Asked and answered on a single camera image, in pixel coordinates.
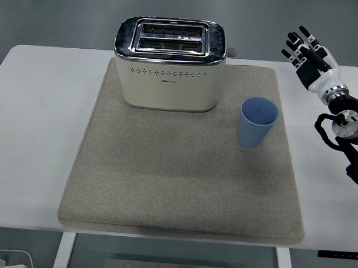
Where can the white and black hand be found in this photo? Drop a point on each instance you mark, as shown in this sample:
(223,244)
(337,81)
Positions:
(323,81)

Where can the blue ribbed plastic cup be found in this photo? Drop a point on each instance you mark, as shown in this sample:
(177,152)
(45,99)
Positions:
(252,133)

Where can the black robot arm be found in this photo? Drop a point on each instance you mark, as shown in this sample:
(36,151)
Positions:
(354,157)

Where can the cream and chrome toaster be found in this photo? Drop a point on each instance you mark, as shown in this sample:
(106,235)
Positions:
(169,86)

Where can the black table control panel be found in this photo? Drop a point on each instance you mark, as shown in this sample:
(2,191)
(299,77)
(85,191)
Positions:
(339,254)

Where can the beige fabric mat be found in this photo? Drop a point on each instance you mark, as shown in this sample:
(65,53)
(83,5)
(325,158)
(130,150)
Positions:
(171,180)

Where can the white table leg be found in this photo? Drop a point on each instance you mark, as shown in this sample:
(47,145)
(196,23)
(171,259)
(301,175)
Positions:
(284,264)
(63,253)

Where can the white plastic tray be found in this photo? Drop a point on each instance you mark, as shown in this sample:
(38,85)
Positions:
(27,259)

